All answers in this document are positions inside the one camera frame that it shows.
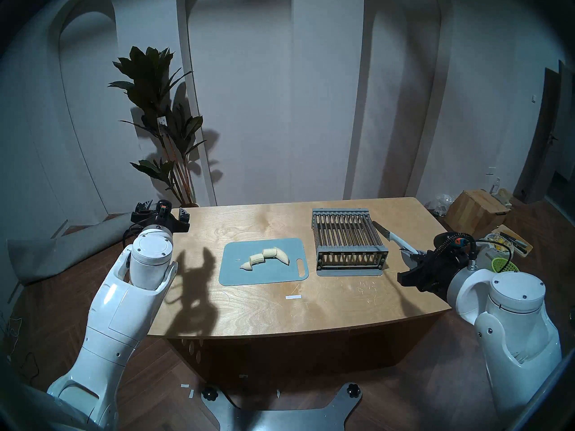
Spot tall potted green plant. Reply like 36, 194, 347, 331
109, 46, 208, 209

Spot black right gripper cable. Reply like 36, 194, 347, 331
463, 236, 513, 272

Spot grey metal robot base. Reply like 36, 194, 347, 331
201, 383, 365, 431

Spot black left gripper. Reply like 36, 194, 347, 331
131, 201, 190, 233

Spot grey metal rod rack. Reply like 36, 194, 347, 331
311, 208, 389, 277

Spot blue plastic cutting board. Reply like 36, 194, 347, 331
219, 238, 310, 286

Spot shallow cardboard tray with tools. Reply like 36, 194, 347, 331
492, 225, 534, 256

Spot clear crumpled plastic bag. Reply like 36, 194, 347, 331
427, 194, 455, 216

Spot rolled grey floor mat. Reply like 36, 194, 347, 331
7, 203, 164, 286

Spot knife with pale handle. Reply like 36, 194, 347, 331
372, 221, 425, 256

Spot plain brown cardboard box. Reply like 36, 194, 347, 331
445, 189, 511, 245

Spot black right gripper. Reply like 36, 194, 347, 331
397, 248, 470, 299

